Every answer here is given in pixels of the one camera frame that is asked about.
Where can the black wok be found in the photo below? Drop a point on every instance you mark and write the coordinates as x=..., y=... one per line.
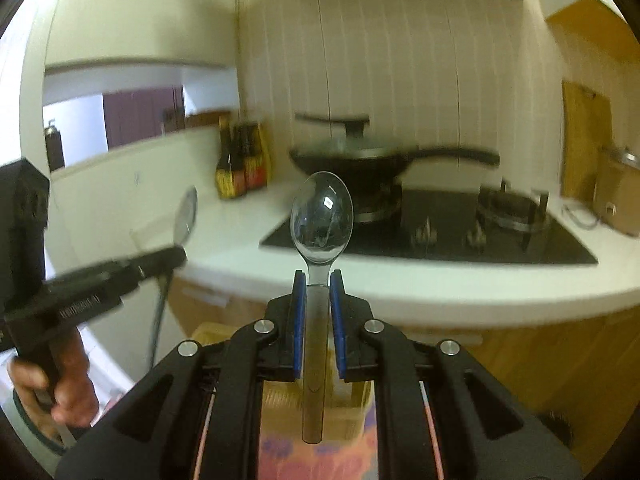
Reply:
x=350, y=166

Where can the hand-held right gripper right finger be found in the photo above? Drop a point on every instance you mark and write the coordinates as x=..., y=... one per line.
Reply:
x=337, y=320

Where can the glass wok lid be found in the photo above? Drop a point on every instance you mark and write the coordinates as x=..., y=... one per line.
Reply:
x=356, y=127

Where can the black gas stove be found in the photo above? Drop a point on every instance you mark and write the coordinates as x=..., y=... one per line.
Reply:
x=450, y=217

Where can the wooden cutting board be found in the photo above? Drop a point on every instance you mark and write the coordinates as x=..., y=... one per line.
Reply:
x=582, y=145

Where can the yellow packet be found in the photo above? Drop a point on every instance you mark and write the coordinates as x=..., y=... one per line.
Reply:
x=267, y=155

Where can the red label sauce bottle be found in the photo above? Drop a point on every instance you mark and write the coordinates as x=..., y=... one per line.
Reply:
x=255, y=175

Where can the person's left hand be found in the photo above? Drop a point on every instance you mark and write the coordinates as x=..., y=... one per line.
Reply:
x=75, y=385

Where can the clear plastic spoon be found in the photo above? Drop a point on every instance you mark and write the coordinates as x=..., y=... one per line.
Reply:
x=186, y=215
x=320, y=220

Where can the dark pepper grinder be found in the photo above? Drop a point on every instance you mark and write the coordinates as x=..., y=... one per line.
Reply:
x=54, y=147

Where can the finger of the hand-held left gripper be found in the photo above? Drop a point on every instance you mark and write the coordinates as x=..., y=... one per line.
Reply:
x=155, y=262

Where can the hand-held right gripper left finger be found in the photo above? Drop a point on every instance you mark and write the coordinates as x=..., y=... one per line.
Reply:
x=299, y=310

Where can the white wall cabinet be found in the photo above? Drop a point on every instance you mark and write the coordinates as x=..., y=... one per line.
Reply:
x=580, y=10

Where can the yellow label soy sauce bottle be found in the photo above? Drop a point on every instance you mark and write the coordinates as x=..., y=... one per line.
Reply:
x=229, y=180

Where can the brown rice cooker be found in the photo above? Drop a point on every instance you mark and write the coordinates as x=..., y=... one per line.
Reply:
x=620, y=195

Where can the pink floral cloth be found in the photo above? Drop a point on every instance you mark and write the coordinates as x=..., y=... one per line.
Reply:
x=280, y=455

